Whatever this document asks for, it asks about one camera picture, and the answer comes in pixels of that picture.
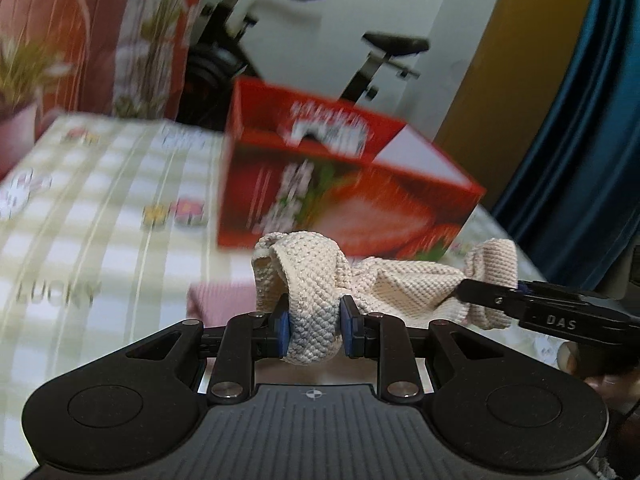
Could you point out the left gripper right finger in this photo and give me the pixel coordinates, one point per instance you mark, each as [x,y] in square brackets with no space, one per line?
[384,339]

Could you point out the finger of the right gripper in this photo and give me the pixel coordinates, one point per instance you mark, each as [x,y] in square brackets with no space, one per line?
[491,302]
[544,289]

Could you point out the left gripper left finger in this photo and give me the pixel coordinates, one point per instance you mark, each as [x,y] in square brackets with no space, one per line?
[236,347]

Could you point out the pink knitted cloth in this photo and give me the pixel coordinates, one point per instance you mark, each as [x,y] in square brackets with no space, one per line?
[215,304]

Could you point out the cream knitted cloth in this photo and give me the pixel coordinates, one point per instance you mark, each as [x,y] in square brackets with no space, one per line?
[312,271]

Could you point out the person right hand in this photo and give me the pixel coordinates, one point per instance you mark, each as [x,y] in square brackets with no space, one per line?
[620,392]

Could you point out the teal curtain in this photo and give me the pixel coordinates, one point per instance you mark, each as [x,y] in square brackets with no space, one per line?
[573,203]

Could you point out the red strawberry cardboard box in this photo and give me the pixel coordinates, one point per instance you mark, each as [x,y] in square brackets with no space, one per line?
[294,161]

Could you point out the green checkered tablecloth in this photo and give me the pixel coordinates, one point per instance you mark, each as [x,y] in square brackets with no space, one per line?
[104,227]

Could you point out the wooden door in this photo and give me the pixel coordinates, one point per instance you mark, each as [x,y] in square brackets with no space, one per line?
[509,87]

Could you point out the pink printed backdrop cloth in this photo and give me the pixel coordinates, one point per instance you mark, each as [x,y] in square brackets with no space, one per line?
[121,58]

